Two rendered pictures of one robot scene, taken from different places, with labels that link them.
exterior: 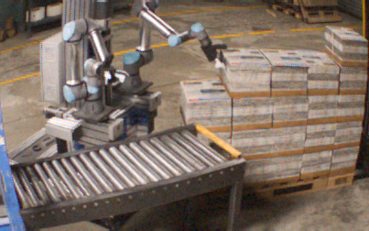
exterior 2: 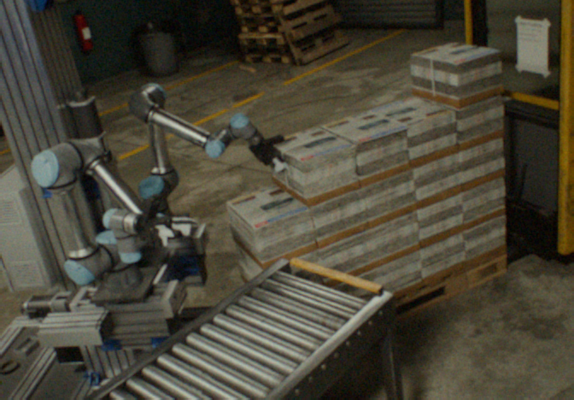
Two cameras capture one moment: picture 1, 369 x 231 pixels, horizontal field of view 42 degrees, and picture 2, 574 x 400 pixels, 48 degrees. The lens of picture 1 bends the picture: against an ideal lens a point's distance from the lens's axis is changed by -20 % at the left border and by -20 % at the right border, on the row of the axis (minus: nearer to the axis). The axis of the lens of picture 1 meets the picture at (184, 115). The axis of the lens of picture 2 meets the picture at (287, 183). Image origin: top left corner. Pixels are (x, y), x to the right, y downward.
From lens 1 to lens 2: 0.99 m
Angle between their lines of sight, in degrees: 14
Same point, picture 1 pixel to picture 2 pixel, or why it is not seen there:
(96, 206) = not seen: outside the picture
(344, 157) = (484, 236)
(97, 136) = (143, 319)
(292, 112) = (393, 199)
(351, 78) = (476, 120)
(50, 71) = (16, 240)
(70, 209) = not seen: outside the picture
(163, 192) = (309, 387)
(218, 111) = (295, 229)
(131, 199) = not seen: outside the picture
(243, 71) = (318, 165)
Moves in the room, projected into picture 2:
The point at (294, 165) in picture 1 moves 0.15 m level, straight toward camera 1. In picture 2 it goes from (411, 268) to (418, 284)
